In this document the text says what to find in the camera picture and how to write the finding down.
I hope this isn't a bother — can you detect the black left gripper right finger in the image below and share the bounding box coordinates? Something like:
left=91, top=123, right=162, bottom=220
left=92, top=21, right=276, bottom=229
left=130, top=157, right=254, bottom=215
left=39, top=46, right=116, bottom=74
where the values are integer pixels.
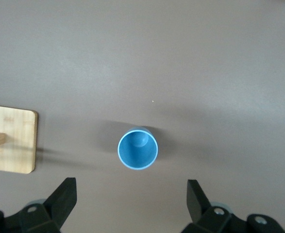
left=186, top=179, right=285, bottom=233

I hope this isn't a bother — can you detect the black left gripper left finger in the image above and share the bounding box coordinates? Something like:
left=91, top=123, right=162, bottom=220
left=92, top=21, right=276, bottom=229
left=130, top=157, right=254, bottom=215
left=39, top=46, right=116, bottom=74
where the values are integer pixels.
left=0, top=177, right=78, bottom=233

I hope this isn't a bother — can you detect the bamboo cup rack stand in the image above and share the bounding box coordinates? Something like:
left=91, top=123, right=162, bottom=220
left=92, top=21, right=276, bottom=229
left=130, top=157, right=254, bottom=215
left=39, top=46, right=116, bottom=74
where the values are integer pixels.
left=0, top=104, right=39, bottom=174

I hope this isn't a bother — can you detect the brown table mat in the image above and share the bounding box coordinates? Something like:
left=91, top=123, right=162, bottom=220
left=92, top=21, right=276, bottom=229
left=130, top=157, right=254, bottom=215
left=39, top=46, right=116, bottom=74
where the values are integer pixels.
left=0, top=0, right=285, bottom=233

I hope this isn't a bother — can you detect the light blue plastic cup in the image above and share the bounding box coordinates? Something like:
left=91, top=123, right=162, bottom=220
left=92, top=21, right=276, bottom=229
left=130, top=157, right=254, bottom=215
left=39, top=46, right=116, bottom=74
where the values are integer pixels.
left=117, top=125, right=159, bottom=171

